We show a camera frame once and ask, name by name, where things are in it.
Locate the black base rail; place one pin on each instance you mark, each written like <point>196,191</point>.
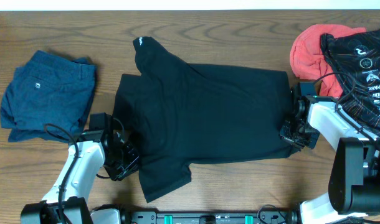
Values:
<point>267,214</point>

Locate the black t-shirt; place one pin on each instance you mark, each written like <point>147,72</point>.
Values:
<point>183,113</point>

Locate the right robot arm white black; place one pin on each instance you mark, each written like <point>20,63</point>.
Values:
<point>354,186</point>

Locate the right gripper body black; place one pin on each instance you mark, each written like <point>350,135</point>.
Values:
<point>299,134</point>

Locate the red cloth garment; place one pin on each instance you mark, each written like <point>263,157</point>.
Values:
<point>307,60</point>

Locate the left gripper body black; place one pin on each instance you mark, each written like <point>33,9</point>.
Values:
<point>123,160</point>

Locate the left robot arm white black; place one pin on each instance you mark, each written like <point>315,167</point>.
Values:
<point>66,201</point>

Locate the black printed cycling jersey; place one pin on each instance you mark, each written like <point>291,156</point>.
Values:
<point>356,61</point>

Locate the folded navy blue shorts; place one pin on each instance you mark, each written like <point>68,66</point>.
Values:
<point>50,97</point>

